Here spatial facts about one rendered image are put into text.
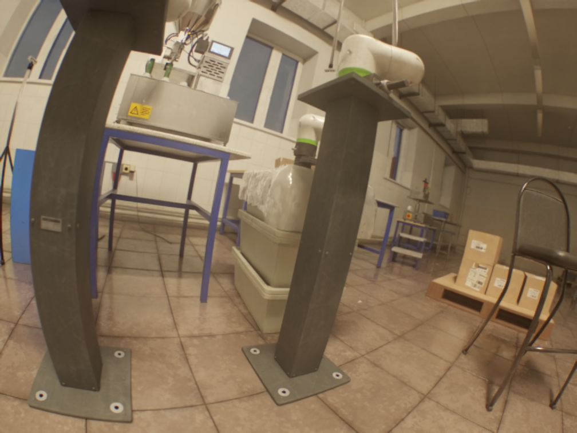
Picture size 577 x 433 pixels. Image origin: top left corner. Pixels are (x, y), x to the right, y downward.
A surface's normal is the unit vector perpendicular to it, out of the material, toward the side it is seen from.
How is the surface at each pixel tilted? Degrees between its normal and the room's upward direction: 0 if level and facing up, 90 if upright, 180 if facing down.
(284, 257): 96
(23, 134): 90
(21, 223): 90
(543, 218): 77
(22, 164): 90
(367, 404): 0
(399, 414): 0
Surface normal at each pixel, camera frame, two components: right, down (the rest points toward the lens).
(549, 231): -0.39, -0.24
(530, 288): -0.77, -0.11
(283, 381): 0.20, -0.98
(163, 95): 0.55, 0.18
